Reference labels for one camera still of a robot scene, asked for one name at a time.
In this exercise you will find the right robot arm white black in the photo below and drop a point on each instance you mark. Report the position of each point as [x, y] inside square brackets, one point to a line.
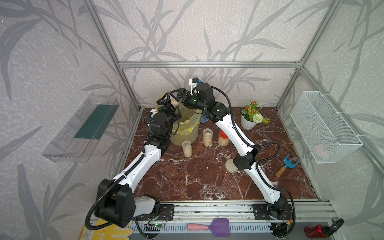
[217, 107]

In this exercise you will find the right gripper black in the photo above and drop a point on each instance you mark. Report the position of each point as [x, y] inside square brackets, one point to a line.
[181, 92]

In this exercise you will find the purple scoop pink handle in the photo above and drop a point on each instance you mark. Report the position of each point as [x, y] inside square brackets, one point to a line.
[219, 227]

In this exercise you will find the green circuit board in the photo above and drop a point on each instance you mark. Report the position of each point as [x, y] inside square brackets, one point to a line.
[155, 225]

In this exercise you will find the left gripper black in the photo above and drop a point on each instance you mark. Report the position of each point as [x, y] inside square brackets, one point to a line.
[168, 109]

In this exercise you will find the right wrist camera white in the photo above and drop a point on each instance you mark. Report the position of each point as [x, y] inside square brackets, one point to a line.
[193, 83]

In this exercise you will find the clear plastic wall shelf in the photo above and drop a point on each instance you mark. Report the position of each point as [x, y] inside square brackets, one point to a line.
[78, 139]

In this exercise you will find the white pot artificial flowers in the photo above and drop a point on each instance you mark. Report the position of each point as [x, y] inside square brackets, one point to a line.
[251, 116]

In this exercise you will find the clear oatmeal jar small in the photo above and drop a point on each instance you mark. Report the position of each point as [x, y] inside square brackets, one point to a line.
[187, 149]

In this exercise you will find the blue dotted work glove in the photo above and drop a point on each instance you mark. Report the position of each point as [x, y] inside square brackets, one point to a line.
[203, 119]

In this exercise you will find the open clear oatmeal jar tall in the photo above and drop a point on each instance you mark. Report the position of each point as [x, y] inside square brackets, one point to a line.
[207, 137]

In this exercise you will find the mesh trash bin yellow bag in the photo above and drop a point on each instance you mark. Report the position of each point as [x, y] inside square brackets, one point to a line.
[187, 128]

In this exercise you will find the red lid oatmeal jar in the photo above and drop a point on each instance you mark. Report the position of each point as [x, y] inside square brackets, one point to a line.
[223, 139]

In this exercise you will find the white wire wall basket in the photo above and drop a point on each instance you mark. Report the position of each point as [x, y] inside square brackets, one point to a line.
[326, 133]

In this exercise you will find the yellow dotted work glove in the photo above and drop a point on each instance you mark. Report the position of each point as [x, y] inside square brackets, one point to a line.
[111, 232]

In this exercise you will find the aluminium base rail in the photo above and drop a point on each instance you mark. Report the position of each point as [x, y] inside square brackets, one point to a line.
[247, 211]

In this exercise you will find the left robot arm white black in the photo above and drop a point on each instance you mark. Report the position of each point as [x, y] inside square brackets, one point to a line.
[115, 203]

